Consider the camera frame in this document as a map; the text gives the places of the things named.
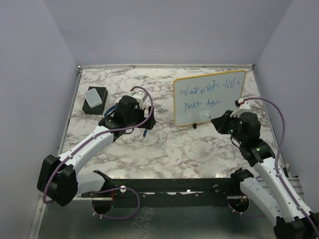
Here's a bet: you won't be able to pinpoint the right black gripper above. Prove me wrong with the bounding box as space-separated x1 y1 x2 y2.
212 110 246 144

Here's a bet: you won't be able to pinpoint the grey whiteboard eraser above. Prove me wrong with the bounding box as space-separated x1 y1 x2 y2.
84 88 102 108

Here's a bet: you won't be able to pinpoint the yellow framed whiteboard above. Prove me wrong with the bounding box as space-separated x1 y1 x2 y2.
173 70 246 126

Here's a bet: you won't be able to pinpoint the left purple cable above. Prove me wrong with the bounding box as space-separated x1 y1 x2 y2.
42 86 155 220

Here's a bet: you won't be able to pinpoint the black box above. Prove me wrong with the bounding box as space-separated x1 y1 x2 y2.
82 86 108 115

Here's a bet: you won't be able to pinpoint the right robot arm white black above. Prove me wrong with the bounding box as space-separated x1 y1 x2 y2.
211 111 319 239

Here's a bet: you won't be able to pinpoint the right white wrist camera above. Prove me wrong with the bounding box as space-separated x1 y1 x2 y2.
230 98 250 118

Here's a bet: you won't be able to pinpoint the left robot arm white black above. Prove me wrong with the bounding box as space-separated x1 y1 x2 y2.
37 91 156 206

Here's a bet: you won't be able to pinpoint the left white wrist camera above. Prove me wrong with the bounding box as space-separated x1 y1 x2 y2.
131 90 148 108

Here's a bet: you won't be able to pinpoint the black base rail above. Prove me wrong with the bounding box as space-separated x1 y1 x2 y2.
82 178 260 208

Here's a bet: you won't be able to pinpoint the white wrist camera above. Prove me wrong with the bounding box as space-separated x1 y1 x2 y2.
230 98 250 118
131 90 148 108

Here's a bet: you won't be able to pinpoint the blue handled pliers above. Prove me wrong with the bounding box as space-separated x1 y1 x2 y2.
104 104 118 117

